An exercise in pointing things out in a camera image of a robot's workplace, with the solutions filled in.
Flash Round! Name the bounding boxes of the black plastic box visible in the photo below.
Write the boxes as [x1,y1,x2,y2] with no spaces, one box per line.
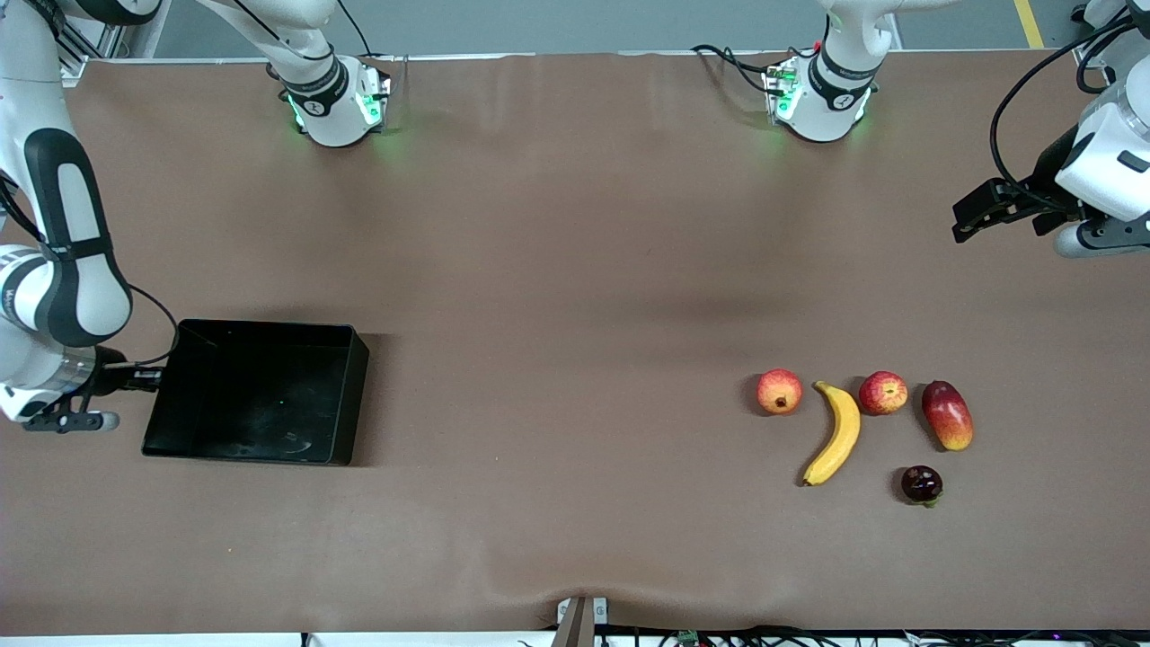
[141,318,371,466]

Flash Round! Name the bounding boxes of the dark purple mangosteen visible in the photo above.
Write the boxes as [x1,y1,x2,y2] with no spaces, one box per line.
[901,465,944,509]

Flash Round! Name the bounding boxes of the red apple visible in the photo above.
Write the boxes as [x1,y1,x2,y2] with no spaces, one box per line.
[756,368,804,416]
[858,370,909,416]

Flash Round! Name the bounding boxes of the thin black base cable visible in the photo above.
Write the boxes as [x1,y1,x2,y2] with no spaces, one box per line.
[337,0,374,57]

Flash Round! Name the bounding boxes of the red yellow mango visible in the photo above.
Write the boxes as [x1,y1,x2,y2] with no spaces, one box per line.
[921,379,975,452]

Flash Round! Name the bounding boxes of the yellow banana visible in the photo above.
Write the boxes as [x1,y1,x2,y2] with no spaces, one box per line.
[801,381,863,487]

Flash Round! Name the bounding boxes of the table edge clamp bracket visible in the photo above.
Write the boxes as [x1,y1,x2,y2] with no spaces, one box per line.
[555,596,609,647]

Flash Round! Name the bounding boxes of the black base cables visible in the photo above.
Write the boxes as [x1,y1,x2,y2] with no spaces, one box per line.
[690,43,792,95]

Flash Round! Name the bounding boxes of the aluminium frame with diagonal struts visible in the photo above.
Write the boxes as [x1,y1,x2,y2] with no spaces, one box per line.
[49,0,167,86]

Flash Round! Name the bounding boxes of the brown table mat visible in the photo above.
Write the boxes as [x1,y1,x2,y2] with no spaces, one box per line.
[0,51,1150,635]

